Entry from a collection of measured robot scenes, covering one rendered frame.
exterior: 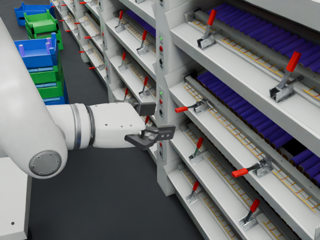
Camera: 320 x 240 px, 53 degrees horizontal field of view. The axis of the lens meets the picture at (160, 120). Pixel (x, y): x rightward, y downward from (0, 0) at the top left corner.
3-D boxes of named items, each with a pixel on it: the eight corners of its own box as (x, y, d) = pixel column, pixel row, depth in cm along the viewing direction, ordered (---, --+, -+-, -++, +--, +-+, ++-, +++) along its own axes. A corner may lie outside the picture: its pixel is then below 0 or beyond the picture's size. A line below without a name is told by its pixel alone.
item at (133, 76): (159, 129, 123) (149, 103, 114) (112, 66, 168) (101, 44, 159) (204, 105, 126) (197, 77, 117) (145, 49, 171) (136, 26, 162)
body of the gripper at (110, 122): (75, 127, 65) (126, 123, 70) (87, 158, 57) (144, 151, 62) (77, 95, 61) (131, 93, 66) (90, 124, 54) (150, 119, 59)
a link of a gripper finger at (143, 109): (121, 110, 70) (148, 108, 73) (126, 117, 68) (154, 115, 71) (123, 97, 69) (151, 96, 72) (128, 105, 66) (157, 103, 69)
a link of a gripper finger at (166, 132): (141, 140, 62) (171, 137, 65) (147, 150, 59) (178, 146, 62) (144, 126, 60) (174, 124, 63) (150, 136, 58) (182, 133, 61)
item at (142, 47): (159, 85, 112) (147, 53, 103) (108, 30, 157) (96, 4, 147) (208, 60, 115) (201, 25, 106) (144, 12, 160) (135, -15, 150)
